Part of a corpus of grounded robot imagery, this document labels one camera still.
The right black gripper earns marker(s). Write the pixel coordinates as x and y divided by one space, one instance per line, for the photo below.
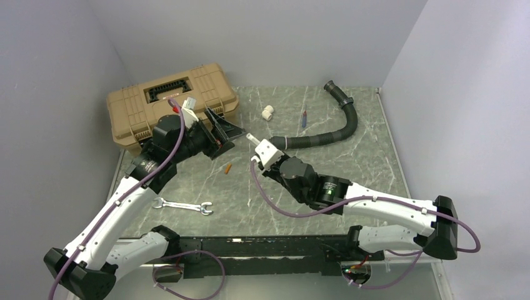
270 172

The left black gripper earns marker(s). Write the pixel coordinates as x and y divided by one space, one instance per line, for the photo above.
225 130

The orange battery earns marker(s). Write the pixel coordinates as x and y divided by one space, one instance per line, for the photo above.
228 167

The white remote control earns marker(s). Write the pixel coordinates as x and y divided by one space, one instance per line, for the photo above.
252 139

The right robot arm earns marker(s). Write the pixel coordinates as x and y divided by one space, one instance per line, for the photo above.
423 225

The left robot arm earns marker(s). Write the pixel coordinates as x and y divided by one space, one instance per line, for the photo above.
147 175

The white pipe fitting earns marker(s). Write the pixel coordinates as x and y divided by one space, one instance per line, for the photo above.
267 113

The blue red pen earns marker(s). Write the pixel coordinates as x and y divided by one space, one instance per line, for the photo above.
304 119

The tan plastic toolbox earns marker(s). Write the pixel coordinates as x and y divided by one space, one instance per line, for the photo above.
135 110

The silver open-end wrench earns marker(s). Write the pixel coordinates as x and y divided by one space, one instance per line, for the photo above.
203 208

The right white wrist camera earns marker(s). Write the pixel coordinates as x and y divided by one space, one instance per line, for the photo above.
267 153

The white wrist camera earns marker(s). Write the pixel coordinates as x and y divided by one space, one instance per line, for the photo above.
267 153
186 111

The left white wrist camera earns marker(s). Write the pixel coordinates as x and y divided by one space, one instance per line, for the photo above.
186 111

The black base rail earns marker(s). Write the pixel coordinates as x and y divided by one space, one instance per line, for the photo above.
340 244

